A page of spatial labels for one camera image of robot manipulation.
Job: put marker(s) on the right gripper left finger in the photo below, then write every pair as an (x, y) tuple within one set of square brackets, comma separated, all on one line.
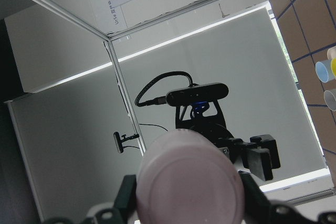
[(118, 211)]

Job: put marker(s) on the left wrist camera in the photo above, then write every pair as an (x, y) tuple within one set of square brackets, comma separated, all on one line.
[(200, 93)]

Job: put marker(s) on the black overhead camera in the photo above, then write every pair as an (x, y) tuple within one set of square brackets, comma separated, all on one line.
[(119, 140)]

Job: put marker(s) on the grey plastic cup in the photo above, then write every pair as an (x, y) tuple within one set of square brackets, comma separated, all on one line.
[(330, 99)]

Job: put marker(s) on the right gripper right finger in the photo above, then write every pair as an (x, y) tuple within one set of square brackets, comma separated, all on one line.
[(259, 209)]

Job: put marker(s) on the yellow plastic cup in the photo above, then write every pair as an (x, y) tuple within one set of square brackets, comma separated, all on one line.
[(333, 66)]

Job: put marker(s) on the blue cup tray corner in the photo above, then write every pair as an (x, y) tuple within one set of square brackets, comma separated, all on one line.
[(324, 71)]

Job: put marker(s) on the cream white plastic cup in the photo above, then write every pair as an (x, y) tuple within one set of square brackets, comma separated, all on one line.
[(331, 53)]

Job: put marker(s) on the pink plastic cup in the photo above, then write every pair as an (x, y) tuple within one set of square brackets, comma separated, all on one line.
[(184, 178)]

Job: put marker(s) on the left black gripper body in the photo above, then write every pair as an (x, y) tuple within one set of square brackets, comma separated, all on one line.
[(211, 127)]

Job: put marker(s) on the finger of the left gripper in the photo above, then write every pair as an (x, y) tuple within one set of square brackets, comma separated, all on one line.
[(261, 156)]

